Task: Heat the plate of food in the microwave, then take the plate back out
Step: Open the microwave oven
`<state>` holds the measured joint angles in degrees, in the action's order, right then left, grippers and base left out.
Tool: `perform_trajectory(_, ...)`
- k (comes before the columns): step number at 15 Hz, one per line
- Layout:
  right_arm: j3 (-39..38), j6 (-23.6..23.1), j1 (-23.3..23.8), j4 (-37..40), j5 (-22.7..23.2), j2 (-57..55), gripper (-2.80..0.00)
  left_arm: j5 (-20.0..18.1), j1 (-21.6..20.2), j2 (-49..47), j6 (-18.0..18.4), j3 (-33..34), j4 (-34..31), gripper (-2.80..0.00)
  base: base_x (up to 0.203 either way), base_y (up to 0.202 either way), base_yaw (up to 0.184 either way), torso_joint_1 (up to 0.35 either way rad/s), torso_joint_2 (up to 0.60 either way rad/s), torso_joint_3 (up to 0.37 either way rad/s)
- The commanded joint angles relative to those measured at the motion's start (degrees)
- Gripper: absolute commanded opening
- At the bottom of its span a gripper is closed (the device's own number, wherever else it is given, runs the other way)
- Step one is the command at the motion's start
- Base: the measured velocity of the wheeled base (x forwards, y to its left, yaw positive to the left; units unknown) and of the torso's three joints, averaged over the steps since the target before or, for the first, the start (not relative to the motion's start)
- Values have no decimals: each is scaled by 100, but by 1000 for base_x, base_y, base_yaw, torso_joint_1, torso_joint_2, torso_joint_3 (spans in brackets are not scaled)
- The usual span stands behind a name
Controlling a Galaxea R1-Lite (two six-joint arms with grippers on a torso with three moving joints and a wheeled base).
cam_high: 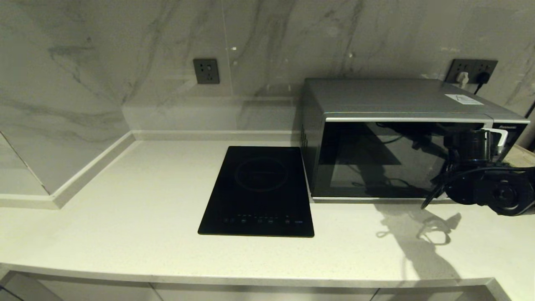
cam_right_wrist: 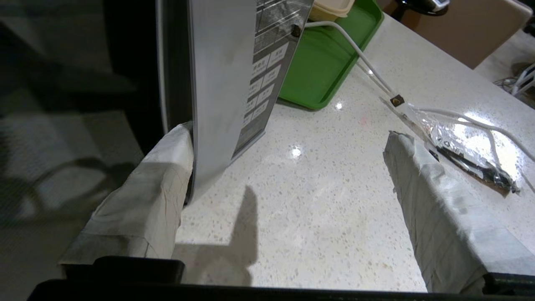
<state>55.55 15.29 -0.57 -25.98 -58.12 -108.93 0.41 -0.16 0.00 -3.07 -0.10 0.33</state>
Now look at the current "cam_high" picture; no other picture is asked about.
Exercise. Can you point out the beige cabinet door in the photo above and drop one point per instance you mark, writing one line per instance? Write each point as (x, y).
(96, 292)
(439, 294)
(263, 294)

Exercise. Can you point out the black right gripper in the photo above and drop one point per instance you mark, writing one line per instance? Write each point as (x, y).
(470, 146)

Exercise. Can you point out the grey wall socket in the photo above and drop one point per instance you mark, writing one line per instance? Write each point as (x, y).
(455, 67)
(490, 66)
(206, 71)

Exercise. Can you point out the white sticker label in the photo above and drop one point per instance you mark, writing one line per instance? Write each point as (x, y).
(463, 99)

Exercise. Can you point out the black glass microwave door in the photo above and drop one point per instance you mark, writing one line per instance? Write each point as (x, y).
(363, 167)

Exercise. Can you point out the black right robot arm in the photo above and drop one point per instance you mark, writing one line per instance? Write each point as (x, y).
(501, 194)

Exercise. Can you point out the silver microwave oven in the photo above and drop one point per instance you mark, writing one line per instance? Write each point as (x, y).
(376, 95)

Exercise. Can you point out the beige cabinet corner panel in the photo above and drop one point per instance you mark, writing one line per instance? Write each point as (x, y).
(21, 290)

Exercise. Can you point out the cream power strip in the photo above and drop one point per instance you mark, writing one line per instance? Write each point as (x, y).
(522, 156)

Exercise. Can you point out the black induction cooktop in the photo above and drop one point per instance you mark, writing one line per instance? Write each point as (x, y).
(256, 196)

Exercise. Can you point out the white power plug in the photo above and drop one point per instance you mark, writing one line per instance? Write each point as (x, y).
(463, 78)

